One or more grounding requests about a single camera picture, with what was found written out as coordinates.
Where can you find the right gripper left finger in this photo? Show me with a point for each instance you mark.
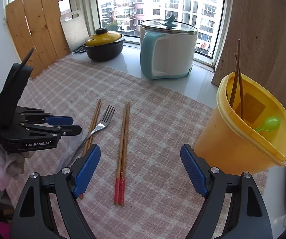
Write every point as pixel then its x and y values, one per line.
pixel 34 218

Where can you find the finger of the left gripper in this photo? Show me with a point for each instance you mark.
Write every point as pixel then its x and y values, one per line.
pixel 59 120
pixel 68 130

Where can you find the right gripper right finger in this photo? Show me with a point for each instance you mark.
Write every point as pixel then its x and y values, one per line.
pixel 247 215

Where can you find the metal fork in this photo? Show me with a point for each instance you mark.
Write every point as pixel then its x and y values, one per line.
pixel 73 151

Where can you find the green plastic spoon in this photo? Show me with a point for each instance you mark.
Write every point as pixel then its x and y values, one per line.
pixel 269 124

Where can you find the wooden chopstick red tip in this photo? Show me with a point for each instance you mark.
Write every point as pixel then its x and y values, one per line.
pixel 240 88

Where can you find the left hand in glove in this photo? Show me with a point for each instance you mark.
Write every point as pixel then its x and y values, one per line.
pixel 11 166

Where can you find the black scissors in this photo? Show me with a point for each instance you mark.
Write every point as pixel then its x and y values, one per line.
pixel 80 49

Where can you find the yellow plastic utensil container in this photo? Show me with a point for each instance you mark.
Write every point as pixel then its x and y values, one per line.
pixel 232 144

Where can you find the black pot yellow lid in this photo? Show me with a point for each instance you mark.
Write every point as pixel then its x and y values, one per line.
pixel 104 45

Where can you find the grey cutting board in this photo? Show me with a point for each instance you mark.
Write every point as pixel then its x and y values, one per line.
pixel 74 28

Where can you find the pine plank panel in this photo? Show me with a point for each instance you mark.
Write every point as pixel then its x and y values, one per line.
pixel 35 24

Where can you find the white teal electric pot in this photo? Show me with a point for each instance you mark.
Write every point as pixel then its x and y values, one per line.
pixel 167 48

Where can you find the large wooden board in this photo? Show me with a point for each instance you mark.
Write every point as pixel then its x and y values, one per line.
pixel 258 28

